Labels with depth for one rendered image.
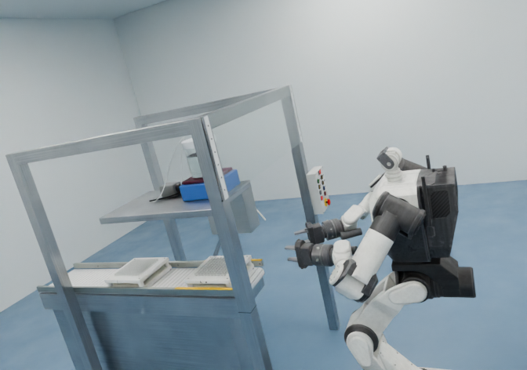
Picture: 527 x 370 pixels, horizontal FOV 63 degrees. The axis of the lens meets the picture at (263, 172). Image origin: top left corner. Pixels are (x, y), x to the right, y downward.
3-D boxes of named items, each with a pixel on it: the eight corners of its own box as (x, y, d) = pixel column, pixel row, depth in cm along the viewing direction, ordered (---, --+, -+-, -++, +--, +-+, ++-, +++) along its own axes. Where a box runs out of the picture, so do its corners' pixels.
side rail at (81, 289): (240, 294, 191) (238, 288, 190) (238, 296, 190) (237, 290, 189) (40, 290, 248) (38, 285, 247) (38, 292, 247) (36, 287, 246)
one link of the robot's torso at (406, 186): (463, 233, 174) (453, 150, 166) (466, 277, 145) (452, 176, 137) (389, 237, 187) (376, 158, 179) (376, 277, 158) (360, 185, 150)
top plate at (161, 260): (169, 259, 236) (168, 256, 235) (140, 283, 214) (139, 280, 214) (135, 260, 246) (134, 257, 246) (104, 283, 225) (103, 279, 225)
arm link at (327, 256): (323, 274, 171) (350, 276, 165) (318, 249, 169) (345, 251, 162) (334, 261, 180) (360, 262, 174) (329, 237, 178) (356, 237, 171)
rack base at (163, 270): (172, 268, 237) (170, 264, 236) (143, 292, 215) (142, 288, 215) (137, 268, 247) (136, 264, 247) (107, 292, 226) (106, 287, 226)
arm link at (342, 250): (337, 260, 173) (337, 277, 160) (332, 240, 171) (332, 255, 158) (353, 259, 172) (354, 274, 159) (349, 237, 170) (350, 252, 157)
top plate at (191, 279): (184, 284, 203) (183, 280, 202) (210, 259, 224) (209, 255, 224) (229, 284, 192) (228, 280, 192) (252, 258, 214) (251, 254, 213)
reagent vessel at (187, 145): (229, 167, 201) (219, 128, 197) (212, 177, 188) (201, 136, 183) (201, 171, 208) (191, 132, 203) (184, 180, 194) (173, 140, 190)
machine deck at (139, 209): (251, 187, 208) (249, 179, 207) (213, 218, 175) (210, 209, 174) (150, 197, 234) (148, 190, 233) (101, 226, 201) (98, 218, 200)
